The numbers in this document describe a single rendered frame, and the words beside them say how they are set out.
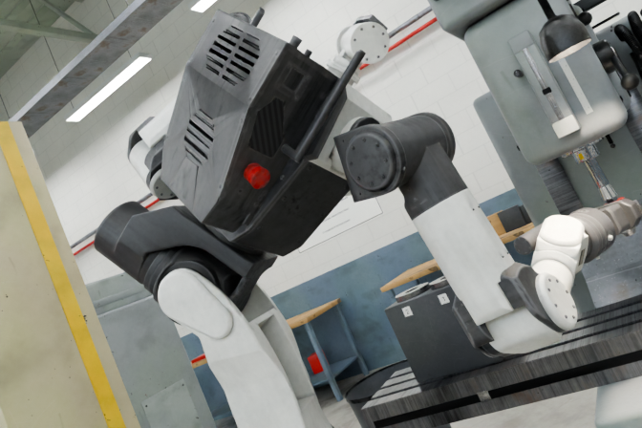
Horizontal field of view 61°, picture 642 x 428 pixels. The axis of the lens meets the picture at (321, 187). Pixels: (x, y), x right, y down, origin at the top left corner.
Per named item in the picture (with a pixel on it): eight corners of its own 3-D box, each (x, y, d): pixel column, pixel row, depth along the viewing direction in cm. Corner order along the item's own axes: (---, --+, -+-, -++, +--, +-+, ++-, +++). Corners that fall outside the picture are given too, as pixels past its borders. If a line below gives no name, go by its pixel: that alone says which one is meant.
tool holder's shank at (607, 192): (617, 202, 108) (589, 151, 109) (602, 206, 110) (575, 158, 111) (623, 197, 110) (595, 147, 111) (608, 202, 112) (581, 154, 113)
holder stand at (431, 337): (502, 362, 117) (460, 275, 119) (417, 383, 129) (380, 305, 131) (516, 341, 127) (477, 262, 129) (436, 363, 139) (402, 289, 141)
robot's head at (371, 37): (335, 61, 88) (364, 13, 87) (322, 60, 97) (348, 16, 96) (368, 83, 90) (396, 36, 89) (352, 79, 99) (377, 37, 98)
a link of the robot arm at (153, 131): (129, 178, 98) (220, 94, 100) (104, 141, 106) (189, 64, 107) (167, 206, 108) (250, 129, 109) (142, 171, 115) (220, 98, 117)
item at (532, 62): (580, 128, 99) (526, 29, 102) (559, 139, 101) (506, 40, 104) (582, 128, 103) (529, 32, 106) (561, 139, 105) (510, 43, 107)
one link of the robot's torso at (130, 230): (77, 254, 96) (126, 168, 94) (121, 248, 108) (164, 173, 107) (202, 349, 90) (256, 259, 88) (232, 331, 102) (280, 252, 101)
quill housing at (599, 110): (635, 121, 99) (552, -30, 103) (526, 171, 108) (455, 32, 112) (633, 121, 115) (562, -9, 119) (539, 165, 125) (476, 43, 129)
